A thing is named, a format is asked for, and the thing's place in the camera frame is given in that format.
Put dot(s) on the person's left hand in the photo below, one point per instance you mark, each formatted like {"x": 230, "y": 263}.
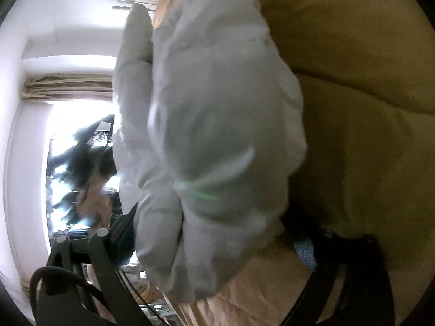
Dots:
{"x": 97, "y": 197}

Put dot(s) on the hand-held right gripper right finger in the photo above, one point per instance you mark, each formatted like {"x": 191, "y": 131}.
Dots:
{"x": 304, "y": 248}

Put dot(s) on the beige curtain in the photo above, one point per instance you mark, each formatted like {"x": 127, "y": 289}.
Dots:
{"x": 68, "y": 86}

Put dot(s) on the white puffer jacket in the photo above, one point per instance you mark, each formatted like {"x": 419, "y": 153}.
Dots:
{"x": 210, "y": 108}

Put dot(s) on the tan bed blanket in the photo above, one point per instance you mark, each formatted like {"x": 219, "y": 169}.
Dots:
{"x": 356, "y": 108}

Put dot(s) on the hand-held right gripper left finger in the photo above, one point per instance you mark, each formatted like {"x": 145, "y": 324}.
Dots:
{"x": 119, "y": 239}

